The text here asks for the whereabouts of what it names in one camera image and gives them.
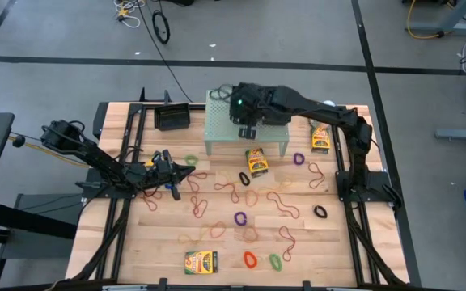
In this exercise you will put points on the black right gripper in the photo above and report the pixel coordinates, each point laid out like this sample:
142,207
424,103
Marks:
247,107

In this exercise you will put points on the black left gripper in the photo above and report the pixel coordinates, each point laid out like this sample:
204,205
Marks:
162,171

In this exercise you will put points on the yellow green Crayola crayon box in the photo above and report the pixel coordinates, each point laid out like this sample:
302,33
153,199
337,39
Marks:
320,139
257,162
200,262

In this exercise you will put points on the red rubber band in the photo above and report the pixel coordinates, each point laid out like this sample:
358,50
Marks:
151,201
194,184
323,175
233,194
293,241
199,207
282,205

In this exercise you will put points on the black plastic basket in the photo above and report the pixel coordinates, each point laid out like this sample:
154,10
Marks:
171,119

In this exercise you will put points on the orange rubber band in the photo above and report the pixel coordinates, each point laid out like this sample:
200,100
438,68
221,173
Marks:
225,229
244,234
245,198

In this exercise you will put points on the yellow rubber band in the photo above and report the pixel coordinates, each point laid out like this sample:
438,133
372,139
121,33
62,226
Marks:
192,238
277,186

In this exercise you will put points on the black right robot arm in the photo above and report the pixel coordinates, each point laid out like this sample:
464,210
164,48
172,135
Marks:
322,109

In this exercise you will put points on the lamp with white bulb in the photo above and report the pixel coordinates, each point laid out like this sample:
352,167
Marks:
329,103

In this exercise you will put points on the black control box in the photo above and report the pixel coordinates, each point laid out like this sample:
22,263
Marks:
100,117

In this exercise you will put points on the grey equipment cart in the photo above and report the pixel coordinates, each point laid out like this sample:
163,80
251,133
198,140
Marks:
35,242

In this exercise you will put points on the black ball knob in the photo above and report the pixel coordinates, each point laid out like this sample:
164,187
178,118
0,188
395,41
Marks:
18,141

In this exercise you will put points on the grey table foot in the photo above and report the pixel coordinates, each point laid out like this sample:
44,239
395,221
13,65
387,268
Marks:
463,134

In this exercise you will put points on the grey table leg base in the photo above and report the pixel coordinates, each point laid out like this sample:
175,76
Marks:
443,26

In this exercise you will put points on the black table clamp bracket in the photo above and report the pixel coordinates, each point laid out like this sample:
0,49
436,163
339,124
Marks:
167,97
143,96

